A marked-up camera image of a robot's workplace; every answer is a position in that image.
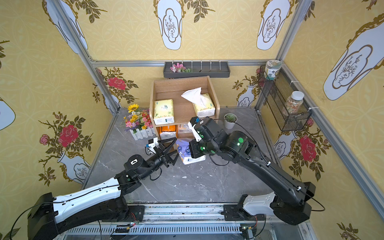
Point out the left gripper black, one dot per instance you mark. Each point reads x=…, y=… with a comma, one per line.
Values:
x=163, y=153

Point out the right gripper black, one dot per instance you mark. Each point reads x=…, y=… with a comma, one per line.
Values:
x=195, y=148

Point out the purple tissue pack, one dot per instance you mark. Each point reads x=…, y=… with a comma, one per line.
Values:
x=184, y=152

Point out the orange tissue pack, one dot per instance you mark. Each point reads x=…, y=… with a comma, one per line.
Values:
x=168, y=132

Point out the yellow tissue pack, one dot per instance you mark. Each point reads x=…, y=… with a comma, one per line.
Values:
x=202, y=103

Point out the green-yellow tissue pack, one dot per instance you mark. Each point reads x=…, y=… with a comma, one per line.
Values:
x=164, y=112

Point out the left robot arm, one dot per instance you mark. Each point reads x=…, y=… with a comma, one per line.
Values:
x=51, y=216

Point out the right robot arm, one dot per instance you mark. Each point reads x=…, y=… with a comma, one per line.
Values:
x=288, y=200

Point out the wooden three-tier shelf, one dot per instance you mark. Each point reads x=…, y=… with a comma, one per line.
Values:
x=183, y=109

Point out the artificial flowers white fence planter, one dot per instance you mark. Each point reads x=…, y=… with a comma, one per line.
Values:
x=138, y=123

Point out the small cactus white pot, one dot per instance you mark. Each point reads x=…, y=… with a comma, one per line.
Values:
x=230, y=120

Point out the pink flower on rack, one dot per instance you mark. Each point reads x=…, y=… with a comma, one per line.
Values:
x=179, y=68

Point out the clear jar white lid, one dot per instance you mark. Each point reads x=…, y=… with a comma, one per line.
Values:
x=293, y=103

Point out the printed lidded jar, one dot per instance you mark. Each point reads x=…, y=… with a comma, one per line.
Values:
x=272, y=69

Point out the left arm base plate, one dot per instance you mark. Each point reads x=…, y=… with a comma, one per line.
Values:
x=134, y=213

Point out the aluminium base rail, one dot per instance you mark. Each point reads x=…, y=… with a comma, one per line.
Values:
x=191, y=221

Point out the dark wall hook rack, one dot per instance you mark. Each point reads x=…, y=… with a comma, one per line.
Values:
x=213, y=69

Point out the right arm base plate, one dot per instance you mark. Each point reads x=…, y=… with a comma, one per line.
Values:
x=235, y=213

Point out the black wire wall basket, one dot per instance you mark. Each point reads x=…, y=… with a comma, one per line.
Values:
x=275, y=94

